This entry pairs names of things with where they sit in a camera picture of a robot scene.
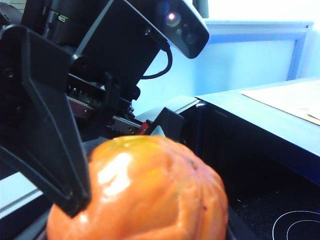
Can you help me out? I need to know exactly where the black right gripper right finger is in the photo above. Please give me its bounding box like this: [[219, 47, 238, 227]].
[[226, 208, 251, 240]]

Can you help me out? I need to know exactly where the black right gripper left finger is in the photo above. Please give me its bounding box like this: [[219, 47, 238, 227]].
[[14, 212, 51, 240]]

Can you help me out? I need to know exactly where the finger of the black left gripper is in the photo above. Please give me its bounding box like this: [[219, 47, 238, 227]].
[[149, 106, 187, 146], [0, 24, 91, 218]]

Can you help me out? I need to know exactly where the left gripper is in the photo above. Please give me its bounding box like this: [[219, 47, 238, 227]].
[[66, 0, 161, 133]]

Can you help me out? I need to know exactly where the orange fruit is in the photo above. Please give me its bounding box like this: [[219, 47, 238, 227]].
[[46, 134, 230, 240]]

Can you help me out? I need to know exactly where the black silver microwave oven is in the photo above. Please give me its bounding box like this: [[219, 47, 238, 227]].
[[184, 77, 320, 240]]

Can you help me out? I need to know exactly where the grey frosted office partition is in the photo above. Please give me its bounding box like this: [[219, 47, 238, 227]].
[[207, 19, 315, 82]]

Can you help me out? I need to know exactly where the black camera cable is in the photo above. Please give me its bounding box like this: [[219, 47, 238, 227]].
[[139, 42, 174, 80]]

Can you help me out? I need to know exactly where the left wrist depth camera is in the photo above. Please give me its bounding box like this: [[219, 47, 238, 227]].
[[156, 0, 210, 60]]

